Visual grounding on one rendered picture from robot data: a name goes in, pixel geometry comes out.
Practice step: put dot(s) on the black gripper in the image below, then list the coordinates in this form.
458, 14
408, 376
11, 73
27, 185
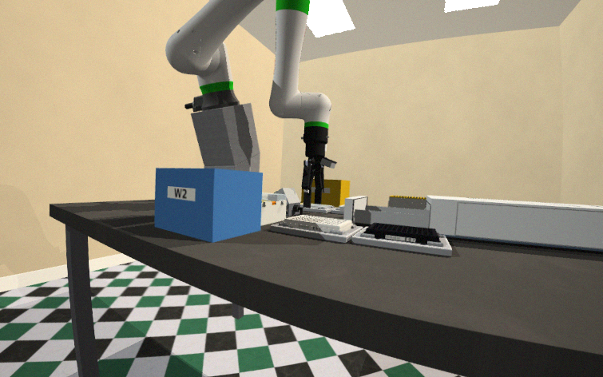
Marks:
313, 169

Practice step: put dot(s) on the yellow bin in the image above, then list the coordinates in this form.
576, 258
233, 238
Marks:
334, 192

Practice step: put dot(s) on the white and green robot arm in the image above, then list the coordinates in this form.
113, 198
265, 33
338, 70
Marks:
198, 48

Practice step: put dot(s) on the yellow plate with grid of dark holes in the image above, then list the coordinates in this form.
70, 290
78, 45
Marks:
407, 202

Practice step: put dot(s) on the blue box labelled w2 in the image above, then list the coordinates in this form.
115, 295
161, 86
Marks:
208, 204

